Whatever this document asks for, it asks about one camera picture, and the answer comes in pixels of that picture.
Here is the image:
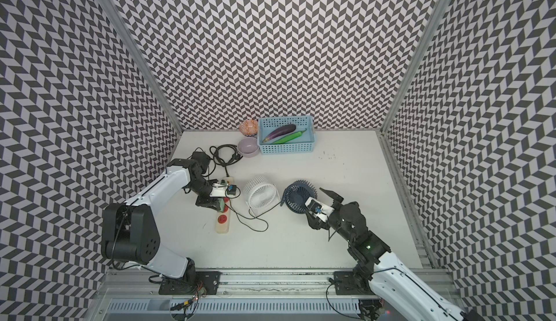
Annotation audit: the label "dark blue desk fan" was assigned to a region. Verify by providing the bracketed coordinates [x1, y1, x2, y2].
[280, 180, 317, 215]

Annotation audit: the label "green plug white fan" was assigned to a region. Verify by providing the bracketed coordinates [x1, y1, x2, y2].
[218, 199, 228, 213]

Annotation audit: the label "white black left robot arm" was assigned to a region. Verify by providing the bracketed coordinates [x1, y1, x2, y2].
[101, 151, 227, 279]

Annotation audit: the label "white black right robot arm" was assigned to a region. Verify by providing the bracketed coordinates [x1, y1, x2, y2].
[304, 190, 483, 320]

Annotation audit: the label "beige power strip red sockets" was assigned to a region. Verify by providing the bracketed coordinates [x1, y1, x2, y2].
[215, 177, 234, 234]

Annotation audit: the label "white desk fan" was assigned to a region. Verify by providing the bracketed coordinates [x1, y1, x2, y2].
[242, 175, 281, 217]

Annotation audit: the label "lilac plastic bowl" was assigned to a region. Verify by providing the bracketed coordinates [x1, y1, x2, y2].
[237, 137, 260, 157]

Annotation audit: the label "orange blue patterned bowl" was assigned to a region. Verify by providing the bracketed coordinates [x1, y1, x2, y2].
[238, 120, 259, 137]

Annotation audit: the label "light blue perforated basket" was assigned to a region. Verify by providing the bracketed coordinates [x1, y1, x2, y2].
[257, 115, 316, 154]

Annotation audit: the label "green toy cucumber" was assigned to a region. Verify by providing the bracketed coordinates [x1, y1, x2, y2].
[273, 130, 306, 144]

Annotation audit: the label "purple toy eggplant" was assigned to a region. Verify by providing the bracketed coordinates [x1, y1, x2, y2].
[262, 124, 296, 144]

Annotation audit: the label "black power strip cable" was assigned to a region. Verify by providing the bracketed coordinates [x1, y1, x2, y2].
[209, 143, 243, 178]

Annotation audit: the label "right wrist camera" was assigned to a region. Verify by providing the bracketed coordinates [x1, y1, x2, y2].
[305, 197, 334, 229]

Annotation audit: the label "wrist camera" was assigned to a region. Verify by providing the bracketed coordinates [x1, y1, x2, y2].
[305, 197, 334, 229]
[210, 183, 241, 199]

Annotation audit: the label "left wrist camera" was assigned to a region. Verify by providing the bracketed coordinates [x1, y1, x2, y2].
[210, 183, 241, 199]

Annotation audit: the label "black white fan cable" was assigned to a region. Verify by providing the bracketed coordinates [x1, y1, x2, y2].
[225, 198, 283, 234]

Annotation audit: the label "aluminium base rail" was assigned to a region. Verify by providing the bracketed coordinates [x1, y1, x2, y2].
[84, 268, 374, 320]

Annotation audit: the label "aluminium corner post left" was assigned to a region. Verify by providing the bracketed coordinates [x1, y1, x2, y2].
[97, 0, 183, 135]

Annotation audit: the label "aluminium corner post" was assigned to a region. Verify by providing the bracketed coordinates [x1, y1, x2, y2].
[379, 0, 451, 134]
[97, 0, 183, 135]

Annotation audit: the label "aluminium corner post right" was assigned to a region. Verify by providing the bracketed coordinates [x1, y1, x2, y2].
[379, 0, 451, 134]

